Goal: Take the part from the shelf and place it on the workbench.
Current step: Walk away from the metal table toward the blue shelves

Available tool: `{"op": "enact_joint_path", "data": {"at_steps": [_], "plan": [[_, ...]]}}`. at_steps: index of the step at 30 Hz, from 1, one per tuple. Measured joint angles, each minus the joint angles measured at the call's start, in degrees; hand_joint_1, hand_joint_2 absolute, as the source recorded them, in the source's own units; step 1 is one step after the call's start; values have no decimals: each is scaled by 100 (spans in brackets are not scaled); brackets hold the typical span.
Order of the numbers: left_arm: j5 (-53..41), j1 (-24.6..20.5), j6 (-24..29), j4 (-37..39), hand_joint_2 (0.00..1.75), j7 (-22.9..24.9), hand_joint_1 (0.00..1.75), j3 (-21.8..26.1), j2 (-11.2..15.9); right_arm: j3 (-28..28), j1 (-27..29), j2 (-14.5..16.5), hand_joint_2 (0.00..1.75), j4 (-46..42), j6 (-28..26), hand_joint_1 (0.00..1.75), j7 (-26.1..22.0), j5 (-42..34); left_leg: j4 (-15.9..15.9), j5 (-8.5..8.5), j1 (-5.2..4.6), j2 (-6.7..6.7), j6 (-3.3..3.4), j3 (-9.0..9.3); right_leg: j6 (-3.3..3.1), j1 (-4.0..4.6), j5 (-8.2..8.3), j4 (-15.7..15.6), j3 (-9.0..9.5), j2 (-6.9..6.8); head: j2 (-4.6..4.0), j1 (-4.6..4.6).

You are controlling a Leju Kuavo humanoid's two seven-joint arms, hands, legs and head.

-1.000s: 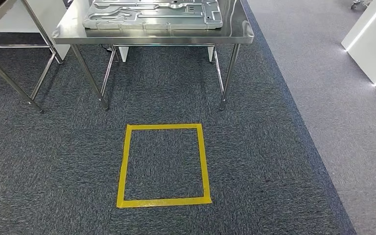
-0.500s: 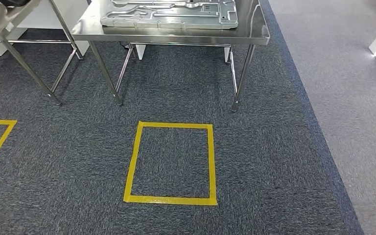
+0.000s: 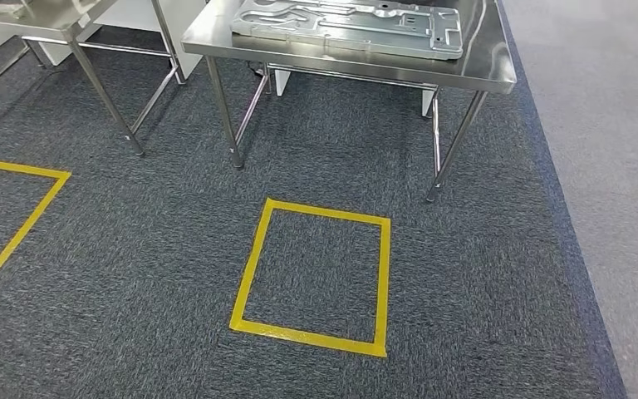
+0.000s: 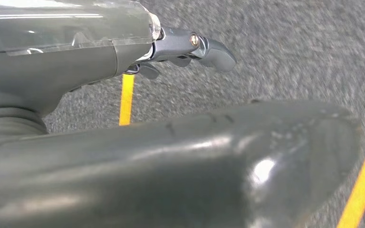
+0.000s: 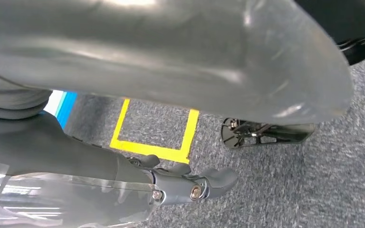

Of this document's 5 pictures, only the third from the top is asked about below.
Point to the stainless steel workbench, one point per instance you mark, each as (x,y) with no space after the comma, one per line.
(489,55)

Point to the yellow floor tape square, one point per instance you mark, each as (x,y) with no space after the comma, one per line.
(251,264)
(22,168)

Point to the stamped silver metal plate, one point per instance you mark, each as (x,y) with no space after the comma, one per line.
(352,27)

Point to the white cabinet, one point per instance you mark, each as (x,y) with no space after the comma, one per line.
(132,22)

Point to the stainless steel table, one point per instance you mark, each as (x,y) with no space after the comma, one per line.
(60,22)

